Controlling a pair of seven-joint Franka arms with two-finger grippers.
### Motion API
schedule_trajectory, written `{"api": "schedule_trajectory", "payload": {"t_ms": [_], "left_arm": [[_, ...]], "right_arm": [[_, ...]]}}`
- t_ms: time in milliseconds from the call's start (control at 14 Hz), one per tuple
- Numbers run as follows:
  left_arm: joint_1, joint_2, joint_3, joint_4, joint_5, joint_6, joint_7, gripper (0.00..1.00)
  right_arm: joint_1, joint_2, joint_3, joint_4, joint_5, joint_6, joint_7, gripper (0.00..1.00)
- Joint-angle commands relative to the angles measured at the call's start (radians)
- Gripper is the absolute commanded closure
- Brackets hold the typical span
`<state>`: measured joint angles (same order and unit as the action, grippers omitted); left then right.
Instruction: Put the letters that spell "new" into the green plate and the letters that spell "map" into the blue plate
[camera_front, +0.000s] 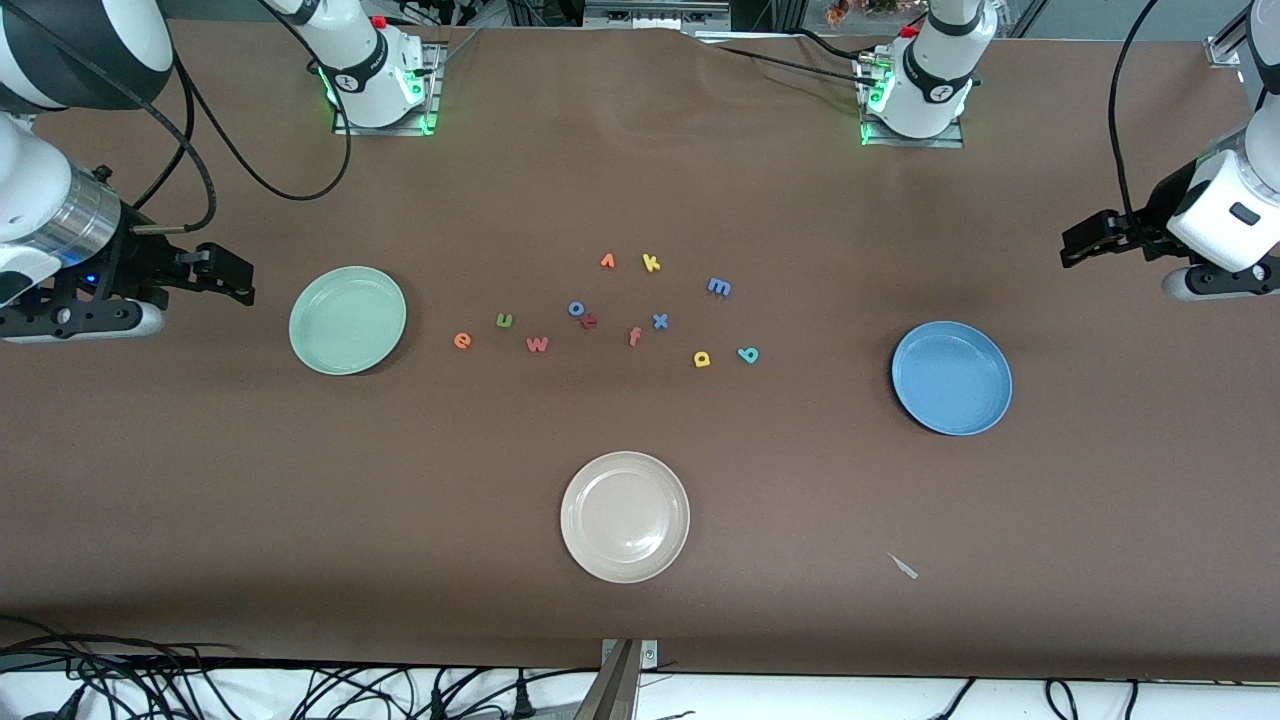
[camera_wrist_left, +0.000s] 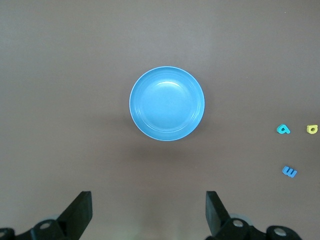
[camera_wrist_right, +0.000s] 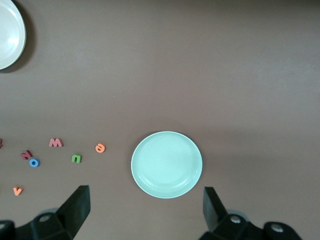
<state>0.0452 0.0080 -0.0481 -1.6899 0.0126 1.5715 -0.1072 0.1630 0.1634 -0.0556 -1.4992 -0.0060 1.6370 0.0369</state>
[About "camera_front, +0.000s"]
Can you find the light green plate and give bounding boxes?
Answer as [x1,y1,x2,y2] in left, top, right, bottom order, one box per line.
[288,265,408,377]

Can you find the blue plate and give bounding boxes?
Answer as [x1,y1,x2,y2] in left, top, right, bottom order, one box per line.
[891,320,1014,437]

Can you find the brown table cover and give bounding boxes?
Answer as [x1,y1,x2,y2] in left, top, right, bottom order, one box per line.
[0,18,1280,683]

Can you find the beige plate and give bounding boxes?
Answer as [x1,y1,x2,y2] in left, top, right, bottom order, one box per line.
[560,451,691,584]

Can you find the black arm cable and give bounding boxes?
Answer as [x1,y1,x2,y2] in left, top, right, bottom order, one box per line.
[1108,0,1176,251]
[0,0,353,236]

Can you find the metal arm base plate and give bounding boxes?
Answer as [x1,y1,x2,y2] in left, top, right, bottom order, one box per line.
[332,40,443,137]
[858,55,966,149]

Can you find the black cable on table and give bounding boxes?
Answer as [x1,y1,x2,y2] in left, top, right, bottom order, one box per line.
[700,28,881,86]

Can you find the black cable tangle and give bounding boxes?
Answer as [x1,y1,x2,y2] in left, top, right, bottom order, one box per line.
[0,615,601,720]

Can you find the metal frame rail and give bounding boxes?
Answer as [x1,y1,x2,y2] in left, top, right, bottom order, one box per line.
[583,0,731,31]

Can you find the metal table bracket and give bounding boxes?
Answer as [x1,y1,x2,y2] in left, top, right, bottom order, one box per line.
[575,638,659,720]

